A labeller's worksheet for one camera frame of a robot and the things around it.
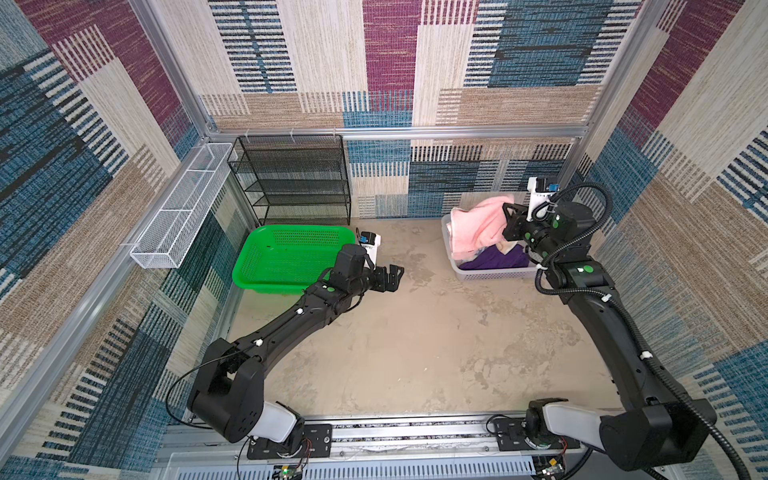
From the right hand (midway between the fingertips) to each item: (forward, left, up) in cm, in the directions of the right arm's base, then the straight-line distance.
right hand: (506, 208), depth 73 cm
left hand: (-3, +28, -16) cm, 32 cm away
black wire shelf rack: (+36, +61, -17) cm, 73 cm away
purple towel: (+7, -6, -29) cm, 30 cm away
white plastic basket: (+2, +3, -30) cm, 31 cm away
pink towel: (-2, +6, -4) cm, 8 cm away
